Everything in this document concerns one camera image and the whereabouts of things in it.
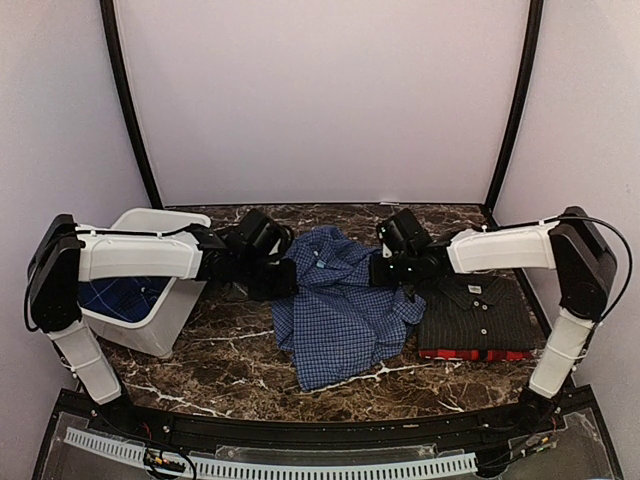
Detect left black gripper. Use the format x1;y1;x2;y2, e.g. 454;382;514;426
235;253;298;301

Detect blue checked long sleeve shirt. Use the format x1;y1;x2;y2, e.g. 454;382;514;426
271;226;426;392

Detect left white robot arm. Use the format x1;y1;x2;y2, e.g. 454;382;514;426
23;208;298;436

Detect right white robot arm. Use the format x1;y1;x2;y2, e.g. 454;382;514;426
369;206;618;434

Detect folded black striped shirt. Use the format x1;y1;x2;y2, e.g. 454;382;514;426
418;275;536;355

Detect folded red plaid shirt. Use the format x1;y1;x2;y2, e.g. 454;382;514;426
419;349;533;362

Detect white plastic bin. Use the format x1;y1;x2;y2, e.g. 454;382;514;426
76;208;211;358

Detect dark blue plaid shirt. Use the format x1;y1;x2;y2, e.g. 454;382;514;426
78;277;169;323

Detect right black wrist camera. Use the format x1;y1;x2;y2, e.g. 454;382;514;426
376;208;433;255

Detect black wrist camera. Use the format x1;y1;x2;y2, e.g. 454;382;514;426
236;209;294;255
376;208;433;255

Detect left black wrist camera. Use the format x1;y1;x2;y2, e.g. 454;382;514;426
236;209;294;255

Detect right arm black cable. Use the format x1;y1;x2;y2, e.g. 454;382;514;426
559;211;631;321

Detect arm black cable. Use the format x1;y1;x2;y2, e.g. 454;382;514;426
559;211;631;321
23;259;41;333

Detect white slotted cable duct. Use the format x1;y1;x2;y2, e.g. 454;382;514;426
63;427;477;479

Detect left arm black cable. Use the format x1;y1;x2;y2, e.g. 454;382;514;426
23;259;41;333

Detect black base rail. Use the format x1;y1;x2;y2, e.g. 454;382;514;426
33;387;623;479

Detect right black frame post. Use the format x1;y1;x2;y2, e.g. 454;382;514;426
483;0;544;217

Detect black frame post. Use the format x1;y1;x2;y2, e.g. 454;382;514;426
483;0;544;217
99;0;164;210

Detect left black frame post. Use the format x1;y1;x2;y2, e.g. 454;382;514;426
99;0;164;210

